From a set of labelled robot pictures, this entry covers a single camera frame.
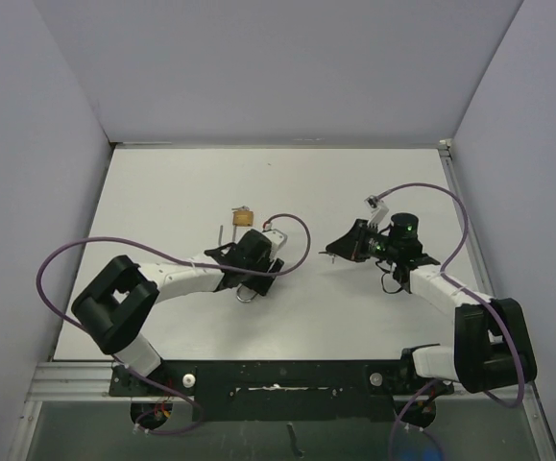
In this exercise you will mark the brass padlock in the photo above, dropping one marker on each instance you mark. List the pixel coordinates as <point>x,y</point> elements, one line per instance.
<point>244,294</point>
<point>242,217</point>

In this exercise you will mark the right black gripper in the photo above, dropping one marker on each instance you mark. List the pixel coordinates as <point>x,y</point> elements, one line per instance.
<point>351,245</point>

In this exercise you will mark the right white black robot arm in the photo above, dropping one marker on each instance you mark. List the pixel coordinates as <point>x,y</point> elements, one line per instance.
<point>491,345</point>

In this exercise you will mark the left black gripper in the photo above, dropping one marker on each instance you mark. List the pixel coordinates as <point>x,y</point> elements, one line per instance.
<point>258,283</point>

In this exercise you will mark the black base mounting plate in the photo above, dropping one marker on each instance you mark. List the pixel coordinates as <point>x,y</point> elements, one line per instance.
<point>280,391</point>

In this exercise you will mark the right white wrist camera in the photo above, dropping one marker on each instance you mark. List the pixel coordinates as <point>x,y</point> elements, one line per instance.
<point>378,210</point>

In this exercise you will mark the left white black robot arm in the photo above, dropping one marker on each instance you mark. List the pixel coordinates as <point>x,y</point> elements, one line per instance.
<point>115,305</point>

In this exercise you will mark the aluminium frame rail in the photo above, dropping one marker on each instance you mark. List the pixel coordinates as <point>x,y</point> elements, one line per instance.
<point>533,407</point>

